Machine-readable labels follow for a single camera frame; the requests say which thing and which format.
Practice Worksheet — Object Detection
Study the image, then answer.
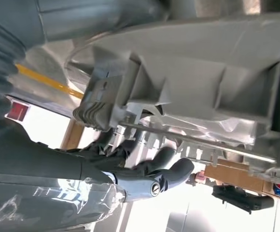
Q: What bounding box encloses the brown wooden board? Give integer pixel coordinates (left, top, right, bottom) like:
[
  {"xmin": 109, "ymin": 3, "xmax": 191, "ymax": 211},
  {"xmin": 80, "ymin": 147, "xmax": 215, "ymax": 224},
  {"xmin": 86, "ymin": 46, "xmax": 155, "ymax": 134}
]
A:
[{"xmin": 60, "ymin": 118, "xmax": 85, "ymax": 151}]

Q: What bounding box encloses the red rectangular sign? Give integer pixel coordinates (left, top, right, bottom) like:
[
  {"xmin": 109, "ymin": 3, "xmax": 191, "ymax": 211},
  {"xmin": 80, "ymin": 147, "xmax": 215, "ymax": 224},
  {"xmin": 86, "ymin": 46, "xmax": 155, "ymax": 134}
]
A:
[{"xmin": 6, "ymin": 101, "xmax": 31, "ymax": 123}]

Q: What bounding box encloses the yellow tape double square outline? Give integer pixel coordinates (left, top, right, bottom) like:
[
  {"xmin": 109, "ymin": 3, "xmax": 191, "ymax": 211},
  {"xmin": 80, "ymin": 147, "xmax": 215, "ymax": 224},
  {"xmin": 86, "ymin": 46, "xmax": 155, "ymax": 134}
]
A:
[{"xmin": 15, "ymin": 63, "xmax": 85, "ymax": 100}]

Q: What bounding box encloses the black bulky object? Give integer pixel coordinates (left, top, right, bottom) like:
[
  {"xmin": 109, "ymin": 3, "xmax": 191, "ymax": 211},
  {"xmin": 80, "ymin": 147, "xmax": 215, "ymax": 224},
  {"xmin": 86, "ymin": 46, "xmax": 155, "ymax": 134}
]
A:
[{"xmin": 211, "ymin": 185, "xmax": 275, "ymax": 215}]

